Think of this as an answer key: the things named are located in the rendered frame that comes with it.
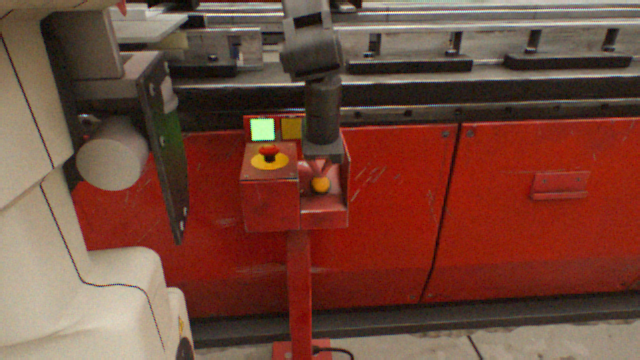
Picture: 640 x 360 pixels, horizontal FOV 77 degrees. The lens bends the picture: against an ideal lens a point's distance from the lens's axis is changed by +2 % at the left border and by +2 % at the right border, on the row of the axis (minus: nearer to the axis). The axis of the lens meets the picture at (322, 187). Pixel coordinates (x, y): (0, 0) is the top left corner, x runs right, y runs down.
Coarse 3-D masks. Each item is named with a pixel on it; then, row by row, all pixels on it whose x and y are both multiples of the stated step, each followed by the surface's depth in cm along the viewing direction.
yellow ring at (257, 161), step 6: (258, 156) 78; (276, 156) 78; (282, 156) 78; (252, 162) 76; (258, 162) 76; (264, 162) 76; (276, 162) 76; (282, 162) 76; (258, 168) 74; (264, 168) 74; (270, 168) 74; (276, 168) 74
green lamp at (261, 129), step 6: (252, 120) 81; (258, 120) 81; (264, 120) 81; (270, 120) 81; (252, 126) 81; (258, 126) 81; (264, 126) 81; (270, 126) 82; (252, 132) 82; (258, 132) 82; (264, 132) 82; (270, 132) 82; (258, 138) 83; (264, 138) 83; (270, 138) 83
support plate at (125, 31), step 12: (120, 24) 79; (132, 24) 79; (144, 24) 79; (156, 24) 79; (168, 24) 79; (180, 24) 84; (120, 36) 68; (132, 36) 68; (144, 36) 68; (156, 36) 68
